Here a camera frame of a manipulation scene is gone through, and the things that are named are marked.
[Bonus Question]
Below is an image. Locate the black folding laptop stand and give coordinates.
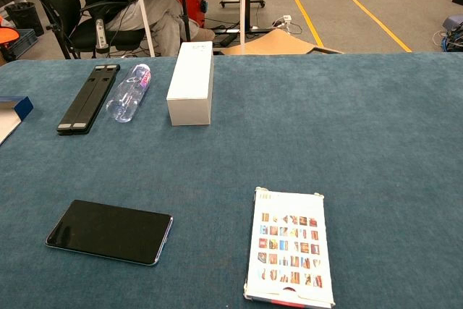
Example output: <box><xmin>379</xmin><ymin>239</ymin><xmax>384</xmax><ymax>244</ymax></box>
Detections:
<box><xmin>56</xmin><ymin>64</ymin><xmax>122</xmax><ymax>136</ymax></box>

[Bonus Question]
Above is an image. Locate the tall white cardboard box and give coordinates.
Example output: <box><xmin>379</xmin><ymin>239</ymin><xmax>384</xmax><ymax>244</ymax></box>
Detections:
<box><xmin>166</xmin><ymin>41</ymin><xmax>215</xmax><ymax>127</ymax></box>

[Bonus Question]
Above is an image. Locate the blue plastic crate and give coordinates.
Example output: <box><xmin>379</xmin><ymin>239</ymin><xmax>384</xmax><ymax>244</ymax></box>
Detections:
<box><xmin>7</xmin><ymin>28</ymin><xmax>39</xmax><ymax>59</ymax></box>

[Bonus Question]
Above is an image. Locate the blue and white box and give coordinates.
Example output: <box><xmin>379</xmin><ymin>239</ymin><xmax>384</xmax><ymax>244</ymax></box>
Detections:
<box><xmin>0</xmin><ymin>96</ymin><xmax>35</xmax><ymax>147</ymax></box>

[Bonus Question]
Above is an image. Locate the black smartphone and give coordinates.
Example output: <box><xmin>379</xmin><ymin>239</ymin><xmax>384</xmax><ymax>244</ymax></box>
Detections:
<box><xmin>45</xmin><ymin>199</ymin><xmax>174</xmax><ymax>267</ymax></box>

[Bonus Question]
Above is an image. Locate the orange object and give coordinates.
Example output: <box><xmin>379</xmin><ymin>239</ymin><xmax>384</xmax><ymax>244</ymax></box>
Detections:
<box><xmin>0</xmin><ymin>15</ymin><xmax>20</xmax><ymax>46</ymax></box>

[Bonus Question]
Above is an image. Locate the white card pack with pictures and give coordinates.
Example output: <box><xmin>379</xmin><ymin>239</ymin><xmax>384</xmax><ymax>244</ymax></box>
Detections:
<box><xmin>243</xmin><ymin>186</ymin><xmax>336</xmax><ymax>309</ymax></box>

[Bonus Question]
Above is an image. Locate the black power strip on floor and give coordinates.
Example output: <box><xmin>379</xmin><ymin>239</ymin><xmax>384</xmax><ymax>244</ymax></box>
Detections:
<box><xmin>212</xmin><ymin>33</ymin><xmax>239</xmax><ymax>48</ymax></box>

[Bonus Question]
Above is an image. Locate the blue table cloth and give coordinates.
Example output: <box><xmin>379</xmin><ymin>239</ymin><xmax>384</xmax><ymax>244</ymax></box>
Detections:
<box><xmin>0</xmin><ymin>51</ymin><xmax>463</xmax><ymax>309</ymax></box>

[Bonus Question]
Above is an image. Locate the bundle of blue cables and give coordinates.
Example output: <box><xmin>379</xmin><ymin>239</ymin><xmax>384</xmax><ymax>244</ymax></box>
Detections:
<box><xmin>432</xmin><ymin>14</ymin><xmax>463</xmax><ymax>53</ymax></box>

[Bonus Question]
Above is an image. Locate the black waste bin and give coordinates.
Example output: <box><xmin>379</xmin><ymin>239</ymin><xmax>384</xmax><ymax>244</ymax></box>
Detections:
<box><xmin>4</xmin><ymin>1</ymin><xmax>45</xmax><ymax>38</ymax></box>

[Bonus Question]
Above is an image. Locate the black tripod pole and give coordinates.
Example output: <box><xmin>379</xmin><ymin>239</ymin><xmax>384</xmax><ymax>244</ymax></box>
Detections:
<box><xmin>177</xmin><ymin>0</ymin><xmax>192</xmax><ymax>43</ymax></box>

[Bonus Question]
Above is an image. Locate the black mesh office chair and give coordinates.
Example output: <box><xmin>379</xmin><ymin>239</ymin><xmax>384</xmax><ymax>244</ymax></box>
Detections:
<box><xmin>22</xmin><ymin>0</ymin><xmax>146</xmax><ymax>60</ymax></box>

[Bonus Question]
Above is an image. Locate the seated person in black jacket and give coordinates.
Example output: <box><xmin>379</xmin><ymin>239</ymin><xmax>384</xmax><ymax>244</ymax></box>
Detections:
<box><xmin>76</xmin><ymin>0</ymin><xmax>216</xmax><ymax>58</ymax></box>

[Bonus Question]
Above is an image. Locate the flat brown cardboard sheet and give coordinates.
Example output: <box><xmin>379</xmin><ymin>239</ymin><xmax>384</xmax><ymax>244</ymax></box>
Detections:
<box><xmin>219</xmin><ymin>27</ymin><xmax>344</xmax><ymax>56</ymax></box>

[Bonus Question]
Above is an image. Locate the white power strip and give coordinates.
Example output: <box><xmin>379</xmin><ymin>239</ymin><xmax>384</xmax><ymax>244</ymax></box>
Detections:
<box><xmin>271</xmin><ymin>14</ymin><xmax>293</xmax><ymax>28</ymax></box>

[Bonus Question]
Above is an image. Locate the clear plastic water bottle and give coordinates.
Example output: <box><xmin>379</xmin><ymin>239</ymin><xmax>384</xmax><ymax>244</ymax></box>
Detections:
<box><xmin>105</xmin><ymin>63</ymin><xmax>152</xmax><ymax>123</ymax></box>

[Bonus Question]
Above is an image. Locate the red container under desk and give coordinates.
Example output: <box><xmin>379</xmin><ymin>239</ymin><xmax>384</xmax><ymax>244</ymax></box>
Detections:
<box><xmin>170</xmin><ymin>0</ymin><xmax>206</xmax><ymax>29</ymax></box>

